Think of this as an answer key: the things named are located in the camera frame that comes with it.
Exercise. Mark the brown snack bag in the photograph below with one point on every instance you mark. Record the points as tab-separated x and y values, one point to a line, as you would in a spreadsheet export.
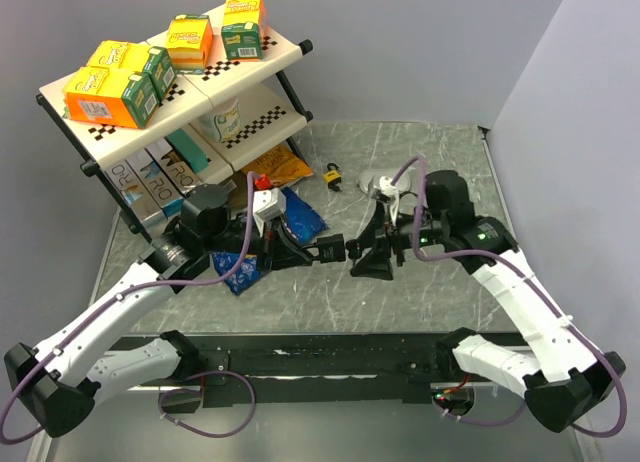
236	188

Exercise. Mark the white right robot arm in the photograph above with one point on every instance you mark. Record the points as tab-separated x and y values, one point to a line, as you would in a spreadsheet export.
563	375

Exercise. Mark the white paper cup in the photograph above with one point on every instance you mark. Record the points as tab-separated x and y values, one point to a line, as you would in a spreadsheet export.
223	122

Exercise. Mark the beige two-tier shelf rack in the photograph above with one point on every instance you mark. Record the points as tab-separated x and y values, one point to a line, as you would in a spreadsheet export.
271	113

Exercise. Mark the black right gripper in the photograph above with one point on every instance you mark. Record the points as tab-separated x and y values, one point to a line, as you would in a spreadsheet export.
376	262

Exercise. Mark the green yellow sponge box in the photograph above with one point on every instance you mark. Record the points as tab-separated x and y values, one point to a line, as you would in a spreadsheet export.
243	28

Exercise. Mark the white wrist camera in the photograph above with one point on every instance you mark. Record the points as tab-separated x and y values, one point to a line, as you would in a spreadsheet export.
267	205
382	189

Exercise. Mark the blue Doritos chip bag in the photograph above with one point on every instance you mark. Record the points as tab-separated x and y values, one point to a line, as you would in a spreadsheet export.
302	221

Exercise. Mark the yellow honey dijon chip bag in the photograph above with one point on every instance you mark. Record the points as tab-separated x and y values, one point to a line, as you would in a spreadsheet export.
278	167

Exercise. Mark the white ro box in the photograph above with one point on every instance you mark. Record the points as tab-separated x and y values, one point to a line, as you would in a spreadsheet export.
163	191
136	195

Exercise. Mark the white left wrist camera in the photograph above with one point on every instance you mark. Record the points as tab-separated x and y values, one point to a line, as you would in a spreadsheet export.
267	205

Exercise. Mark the grey silver sponge pad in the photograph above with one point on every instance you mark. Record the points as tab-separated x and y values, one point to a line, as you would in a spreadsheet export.
364	179

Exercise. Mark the orange yellow sponge pack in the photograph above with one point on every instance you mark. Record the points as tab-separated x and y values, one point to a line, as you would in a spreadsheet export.
189	40

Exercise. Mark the black padlock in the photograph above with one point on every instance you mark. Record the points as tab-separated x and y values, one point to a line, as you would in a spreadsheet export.
327	249

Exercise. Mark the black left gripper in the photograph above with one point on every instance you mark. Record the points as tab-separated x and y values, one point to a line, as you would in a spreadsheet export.
280	249

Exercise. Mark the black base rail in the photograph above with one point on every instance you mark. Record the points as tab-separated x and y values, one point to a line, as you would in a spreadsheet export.
322	367

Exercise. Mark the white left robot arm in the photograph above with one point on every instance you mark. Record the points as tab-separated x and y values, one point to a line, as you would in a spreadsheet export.
64	377

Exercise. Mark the left white RO box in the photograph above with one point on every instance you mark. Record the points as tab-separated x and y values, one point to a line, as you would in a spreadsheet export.
136	195

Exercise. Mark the middle white RO box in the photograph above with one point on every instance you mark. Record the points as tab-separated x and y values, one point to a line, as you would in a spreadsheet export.
163	191

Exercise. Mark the teal box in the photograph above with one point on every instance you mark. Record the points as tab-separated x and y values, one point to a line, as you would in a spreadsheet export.
189	150

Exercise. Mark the front orange sponge box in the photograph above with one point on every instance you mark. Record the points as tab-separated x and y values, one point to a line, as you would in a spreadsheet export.
116	97

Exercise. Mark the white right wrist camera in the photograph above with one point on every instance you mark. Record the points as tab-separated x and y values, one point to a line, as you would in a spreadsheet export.
382	189

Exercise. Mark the yellow padlock with key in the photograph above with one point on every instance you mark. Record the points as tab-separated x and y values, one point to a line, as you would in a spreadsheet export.
332	177

